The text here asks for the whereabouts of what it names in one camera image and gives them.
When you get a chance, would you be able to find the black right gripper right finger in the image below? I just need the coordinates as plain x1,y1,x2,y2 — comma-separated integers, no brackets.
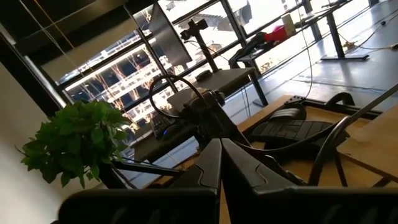
221,138,398,224

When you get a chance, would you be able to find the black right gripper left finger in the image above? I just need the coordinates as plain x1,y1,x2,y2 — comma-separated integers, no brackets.
51,138,223,224

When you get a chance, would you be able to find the wooden shelf with black legs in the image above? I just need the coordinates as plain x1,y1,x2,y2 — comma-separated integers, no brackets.
337,83,398,187

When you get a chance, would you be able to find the dark desk with keyboard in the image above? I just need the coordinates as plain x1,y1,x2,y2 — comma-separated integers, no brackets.
133,124,200,162

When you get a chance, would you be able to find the black keyboard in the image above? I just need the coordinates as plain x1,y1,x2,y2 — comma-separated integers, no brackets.
150,112,175,140

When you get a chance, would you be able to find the black slide sandal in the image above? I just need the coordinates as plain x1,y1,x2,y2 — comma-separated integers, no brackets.
269,103,308,123
248,119,351,151

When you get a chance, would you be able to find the grey desk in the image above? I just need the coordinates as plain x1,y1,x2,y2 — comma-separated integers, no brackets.
192,67,270,108

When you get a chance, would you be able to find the green potted plant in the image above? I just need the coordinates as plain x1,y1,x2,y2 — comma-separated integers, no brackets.
15,98,133,190

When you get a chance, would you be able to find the computer monitor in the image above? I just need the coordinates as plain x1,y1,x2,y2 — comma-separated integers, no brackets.
148,2,193,68

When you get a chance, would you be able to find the red object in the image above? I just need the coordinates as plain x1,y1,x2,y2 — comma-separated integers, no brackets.
263,24,289,44

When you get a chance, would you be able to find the background black-legged desk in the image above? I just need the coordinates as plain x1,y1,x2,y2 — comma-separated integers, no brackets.
320,0,371,62

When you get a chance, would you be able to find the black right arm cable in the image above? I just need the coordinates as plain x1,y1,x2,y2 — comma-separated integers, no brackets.
307,115,354,187

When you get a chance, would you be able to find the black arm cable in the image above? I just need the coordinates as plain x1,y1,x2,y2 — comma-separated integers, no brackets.
148,73,208,119
307,115,354,187

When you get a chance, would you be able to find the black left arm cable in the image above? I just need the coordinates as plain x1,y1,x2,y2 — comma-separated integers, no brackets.
148,73,208,119

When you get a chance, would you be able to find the camera on black stand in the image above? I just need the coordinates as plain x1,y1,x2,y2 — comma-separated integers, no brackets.
179,18,220,74

